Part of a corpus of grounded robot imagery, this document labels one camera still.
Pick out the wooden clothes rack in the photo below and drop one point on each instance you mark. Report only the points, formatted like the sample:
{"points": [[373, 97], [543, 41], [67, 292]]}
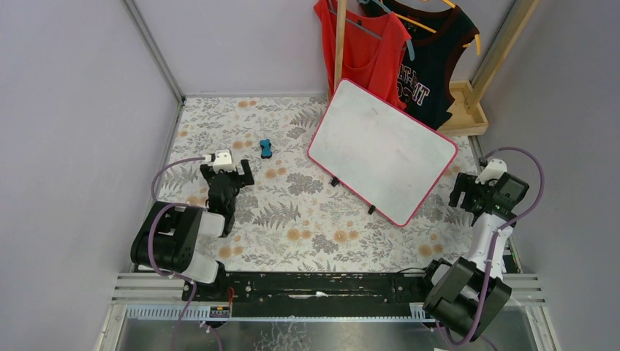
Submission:
{"points": [[468, 118]]}

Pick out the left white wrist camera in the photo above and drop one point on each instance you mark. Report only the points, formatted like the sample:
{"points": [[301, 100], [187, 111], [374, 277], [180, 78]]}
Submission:
{"points": [[220, 161]]}

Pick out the blue heart eraser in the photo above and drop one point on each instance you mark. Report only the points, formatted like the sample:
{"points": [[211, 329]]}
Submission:
{"points": [[265, 146]]}

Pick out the red tank top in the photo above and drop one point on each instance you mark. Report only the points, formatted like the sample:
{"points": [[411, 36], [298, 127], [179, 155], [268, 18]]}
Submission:
{"points": [[373, 50]]}

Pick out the dark navy basketball jersey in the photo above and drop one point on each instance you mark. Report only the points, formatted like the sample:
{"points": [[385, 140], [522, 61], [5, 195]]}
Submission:
{"points": [[424, 82]]}

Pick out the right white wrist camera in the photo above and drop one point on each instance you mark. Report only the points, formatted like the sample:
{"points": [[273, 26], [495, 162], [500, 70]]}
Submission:
{"points": [[493, 171]]}

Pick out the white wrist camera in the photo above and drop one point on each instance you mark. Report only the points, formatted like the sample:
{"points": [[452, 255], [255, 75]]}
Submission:
{"points": [[493, 171], [220, 161]]}

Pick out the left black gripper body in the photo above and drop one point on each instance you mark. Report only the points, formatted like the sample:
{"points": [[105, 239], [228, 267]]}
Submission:
{"points": [[226, 175]]}

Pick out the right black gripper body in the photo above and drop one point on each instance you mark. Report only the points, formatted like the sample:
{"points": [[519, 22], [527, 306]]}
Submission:
{"points": [[468, 192]]}

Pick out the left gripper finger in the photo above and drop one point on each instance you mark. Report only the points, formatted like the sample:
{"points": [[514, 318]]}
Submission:
{"points": [[207, 173], [247, 177]]}

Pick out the pink framed whiteboard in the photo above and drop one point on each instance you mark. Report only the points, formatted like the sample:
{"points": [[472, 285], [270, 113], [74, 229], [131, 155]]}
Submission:
{"points": [[386, 157]]}

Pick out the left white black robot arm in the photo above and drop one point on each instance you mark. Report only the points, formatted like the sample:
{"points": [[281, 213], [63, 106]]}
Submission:
{"points": [[166, 241]]}

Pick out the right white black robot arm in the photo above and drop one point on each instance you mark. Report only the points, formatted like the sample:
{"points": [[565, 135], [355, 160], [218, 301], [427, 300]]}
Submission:
{"points": [[467, 294]]}

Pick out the yellow clothes hanger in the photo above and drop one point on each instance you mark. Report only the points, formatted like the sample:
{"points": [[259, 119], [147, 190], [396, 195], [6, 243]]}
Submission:
{"points": [[428, 27]]}

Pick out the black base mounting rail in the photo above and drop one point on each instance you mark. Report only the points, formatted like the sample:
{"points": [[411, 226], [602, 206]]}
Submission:
{"points": [[319, 294]]}

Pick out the floral patterned tablecloth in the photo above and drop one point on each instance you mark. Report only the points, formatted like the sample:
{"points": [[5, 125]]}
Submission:
{"points": [[292, 219]]}

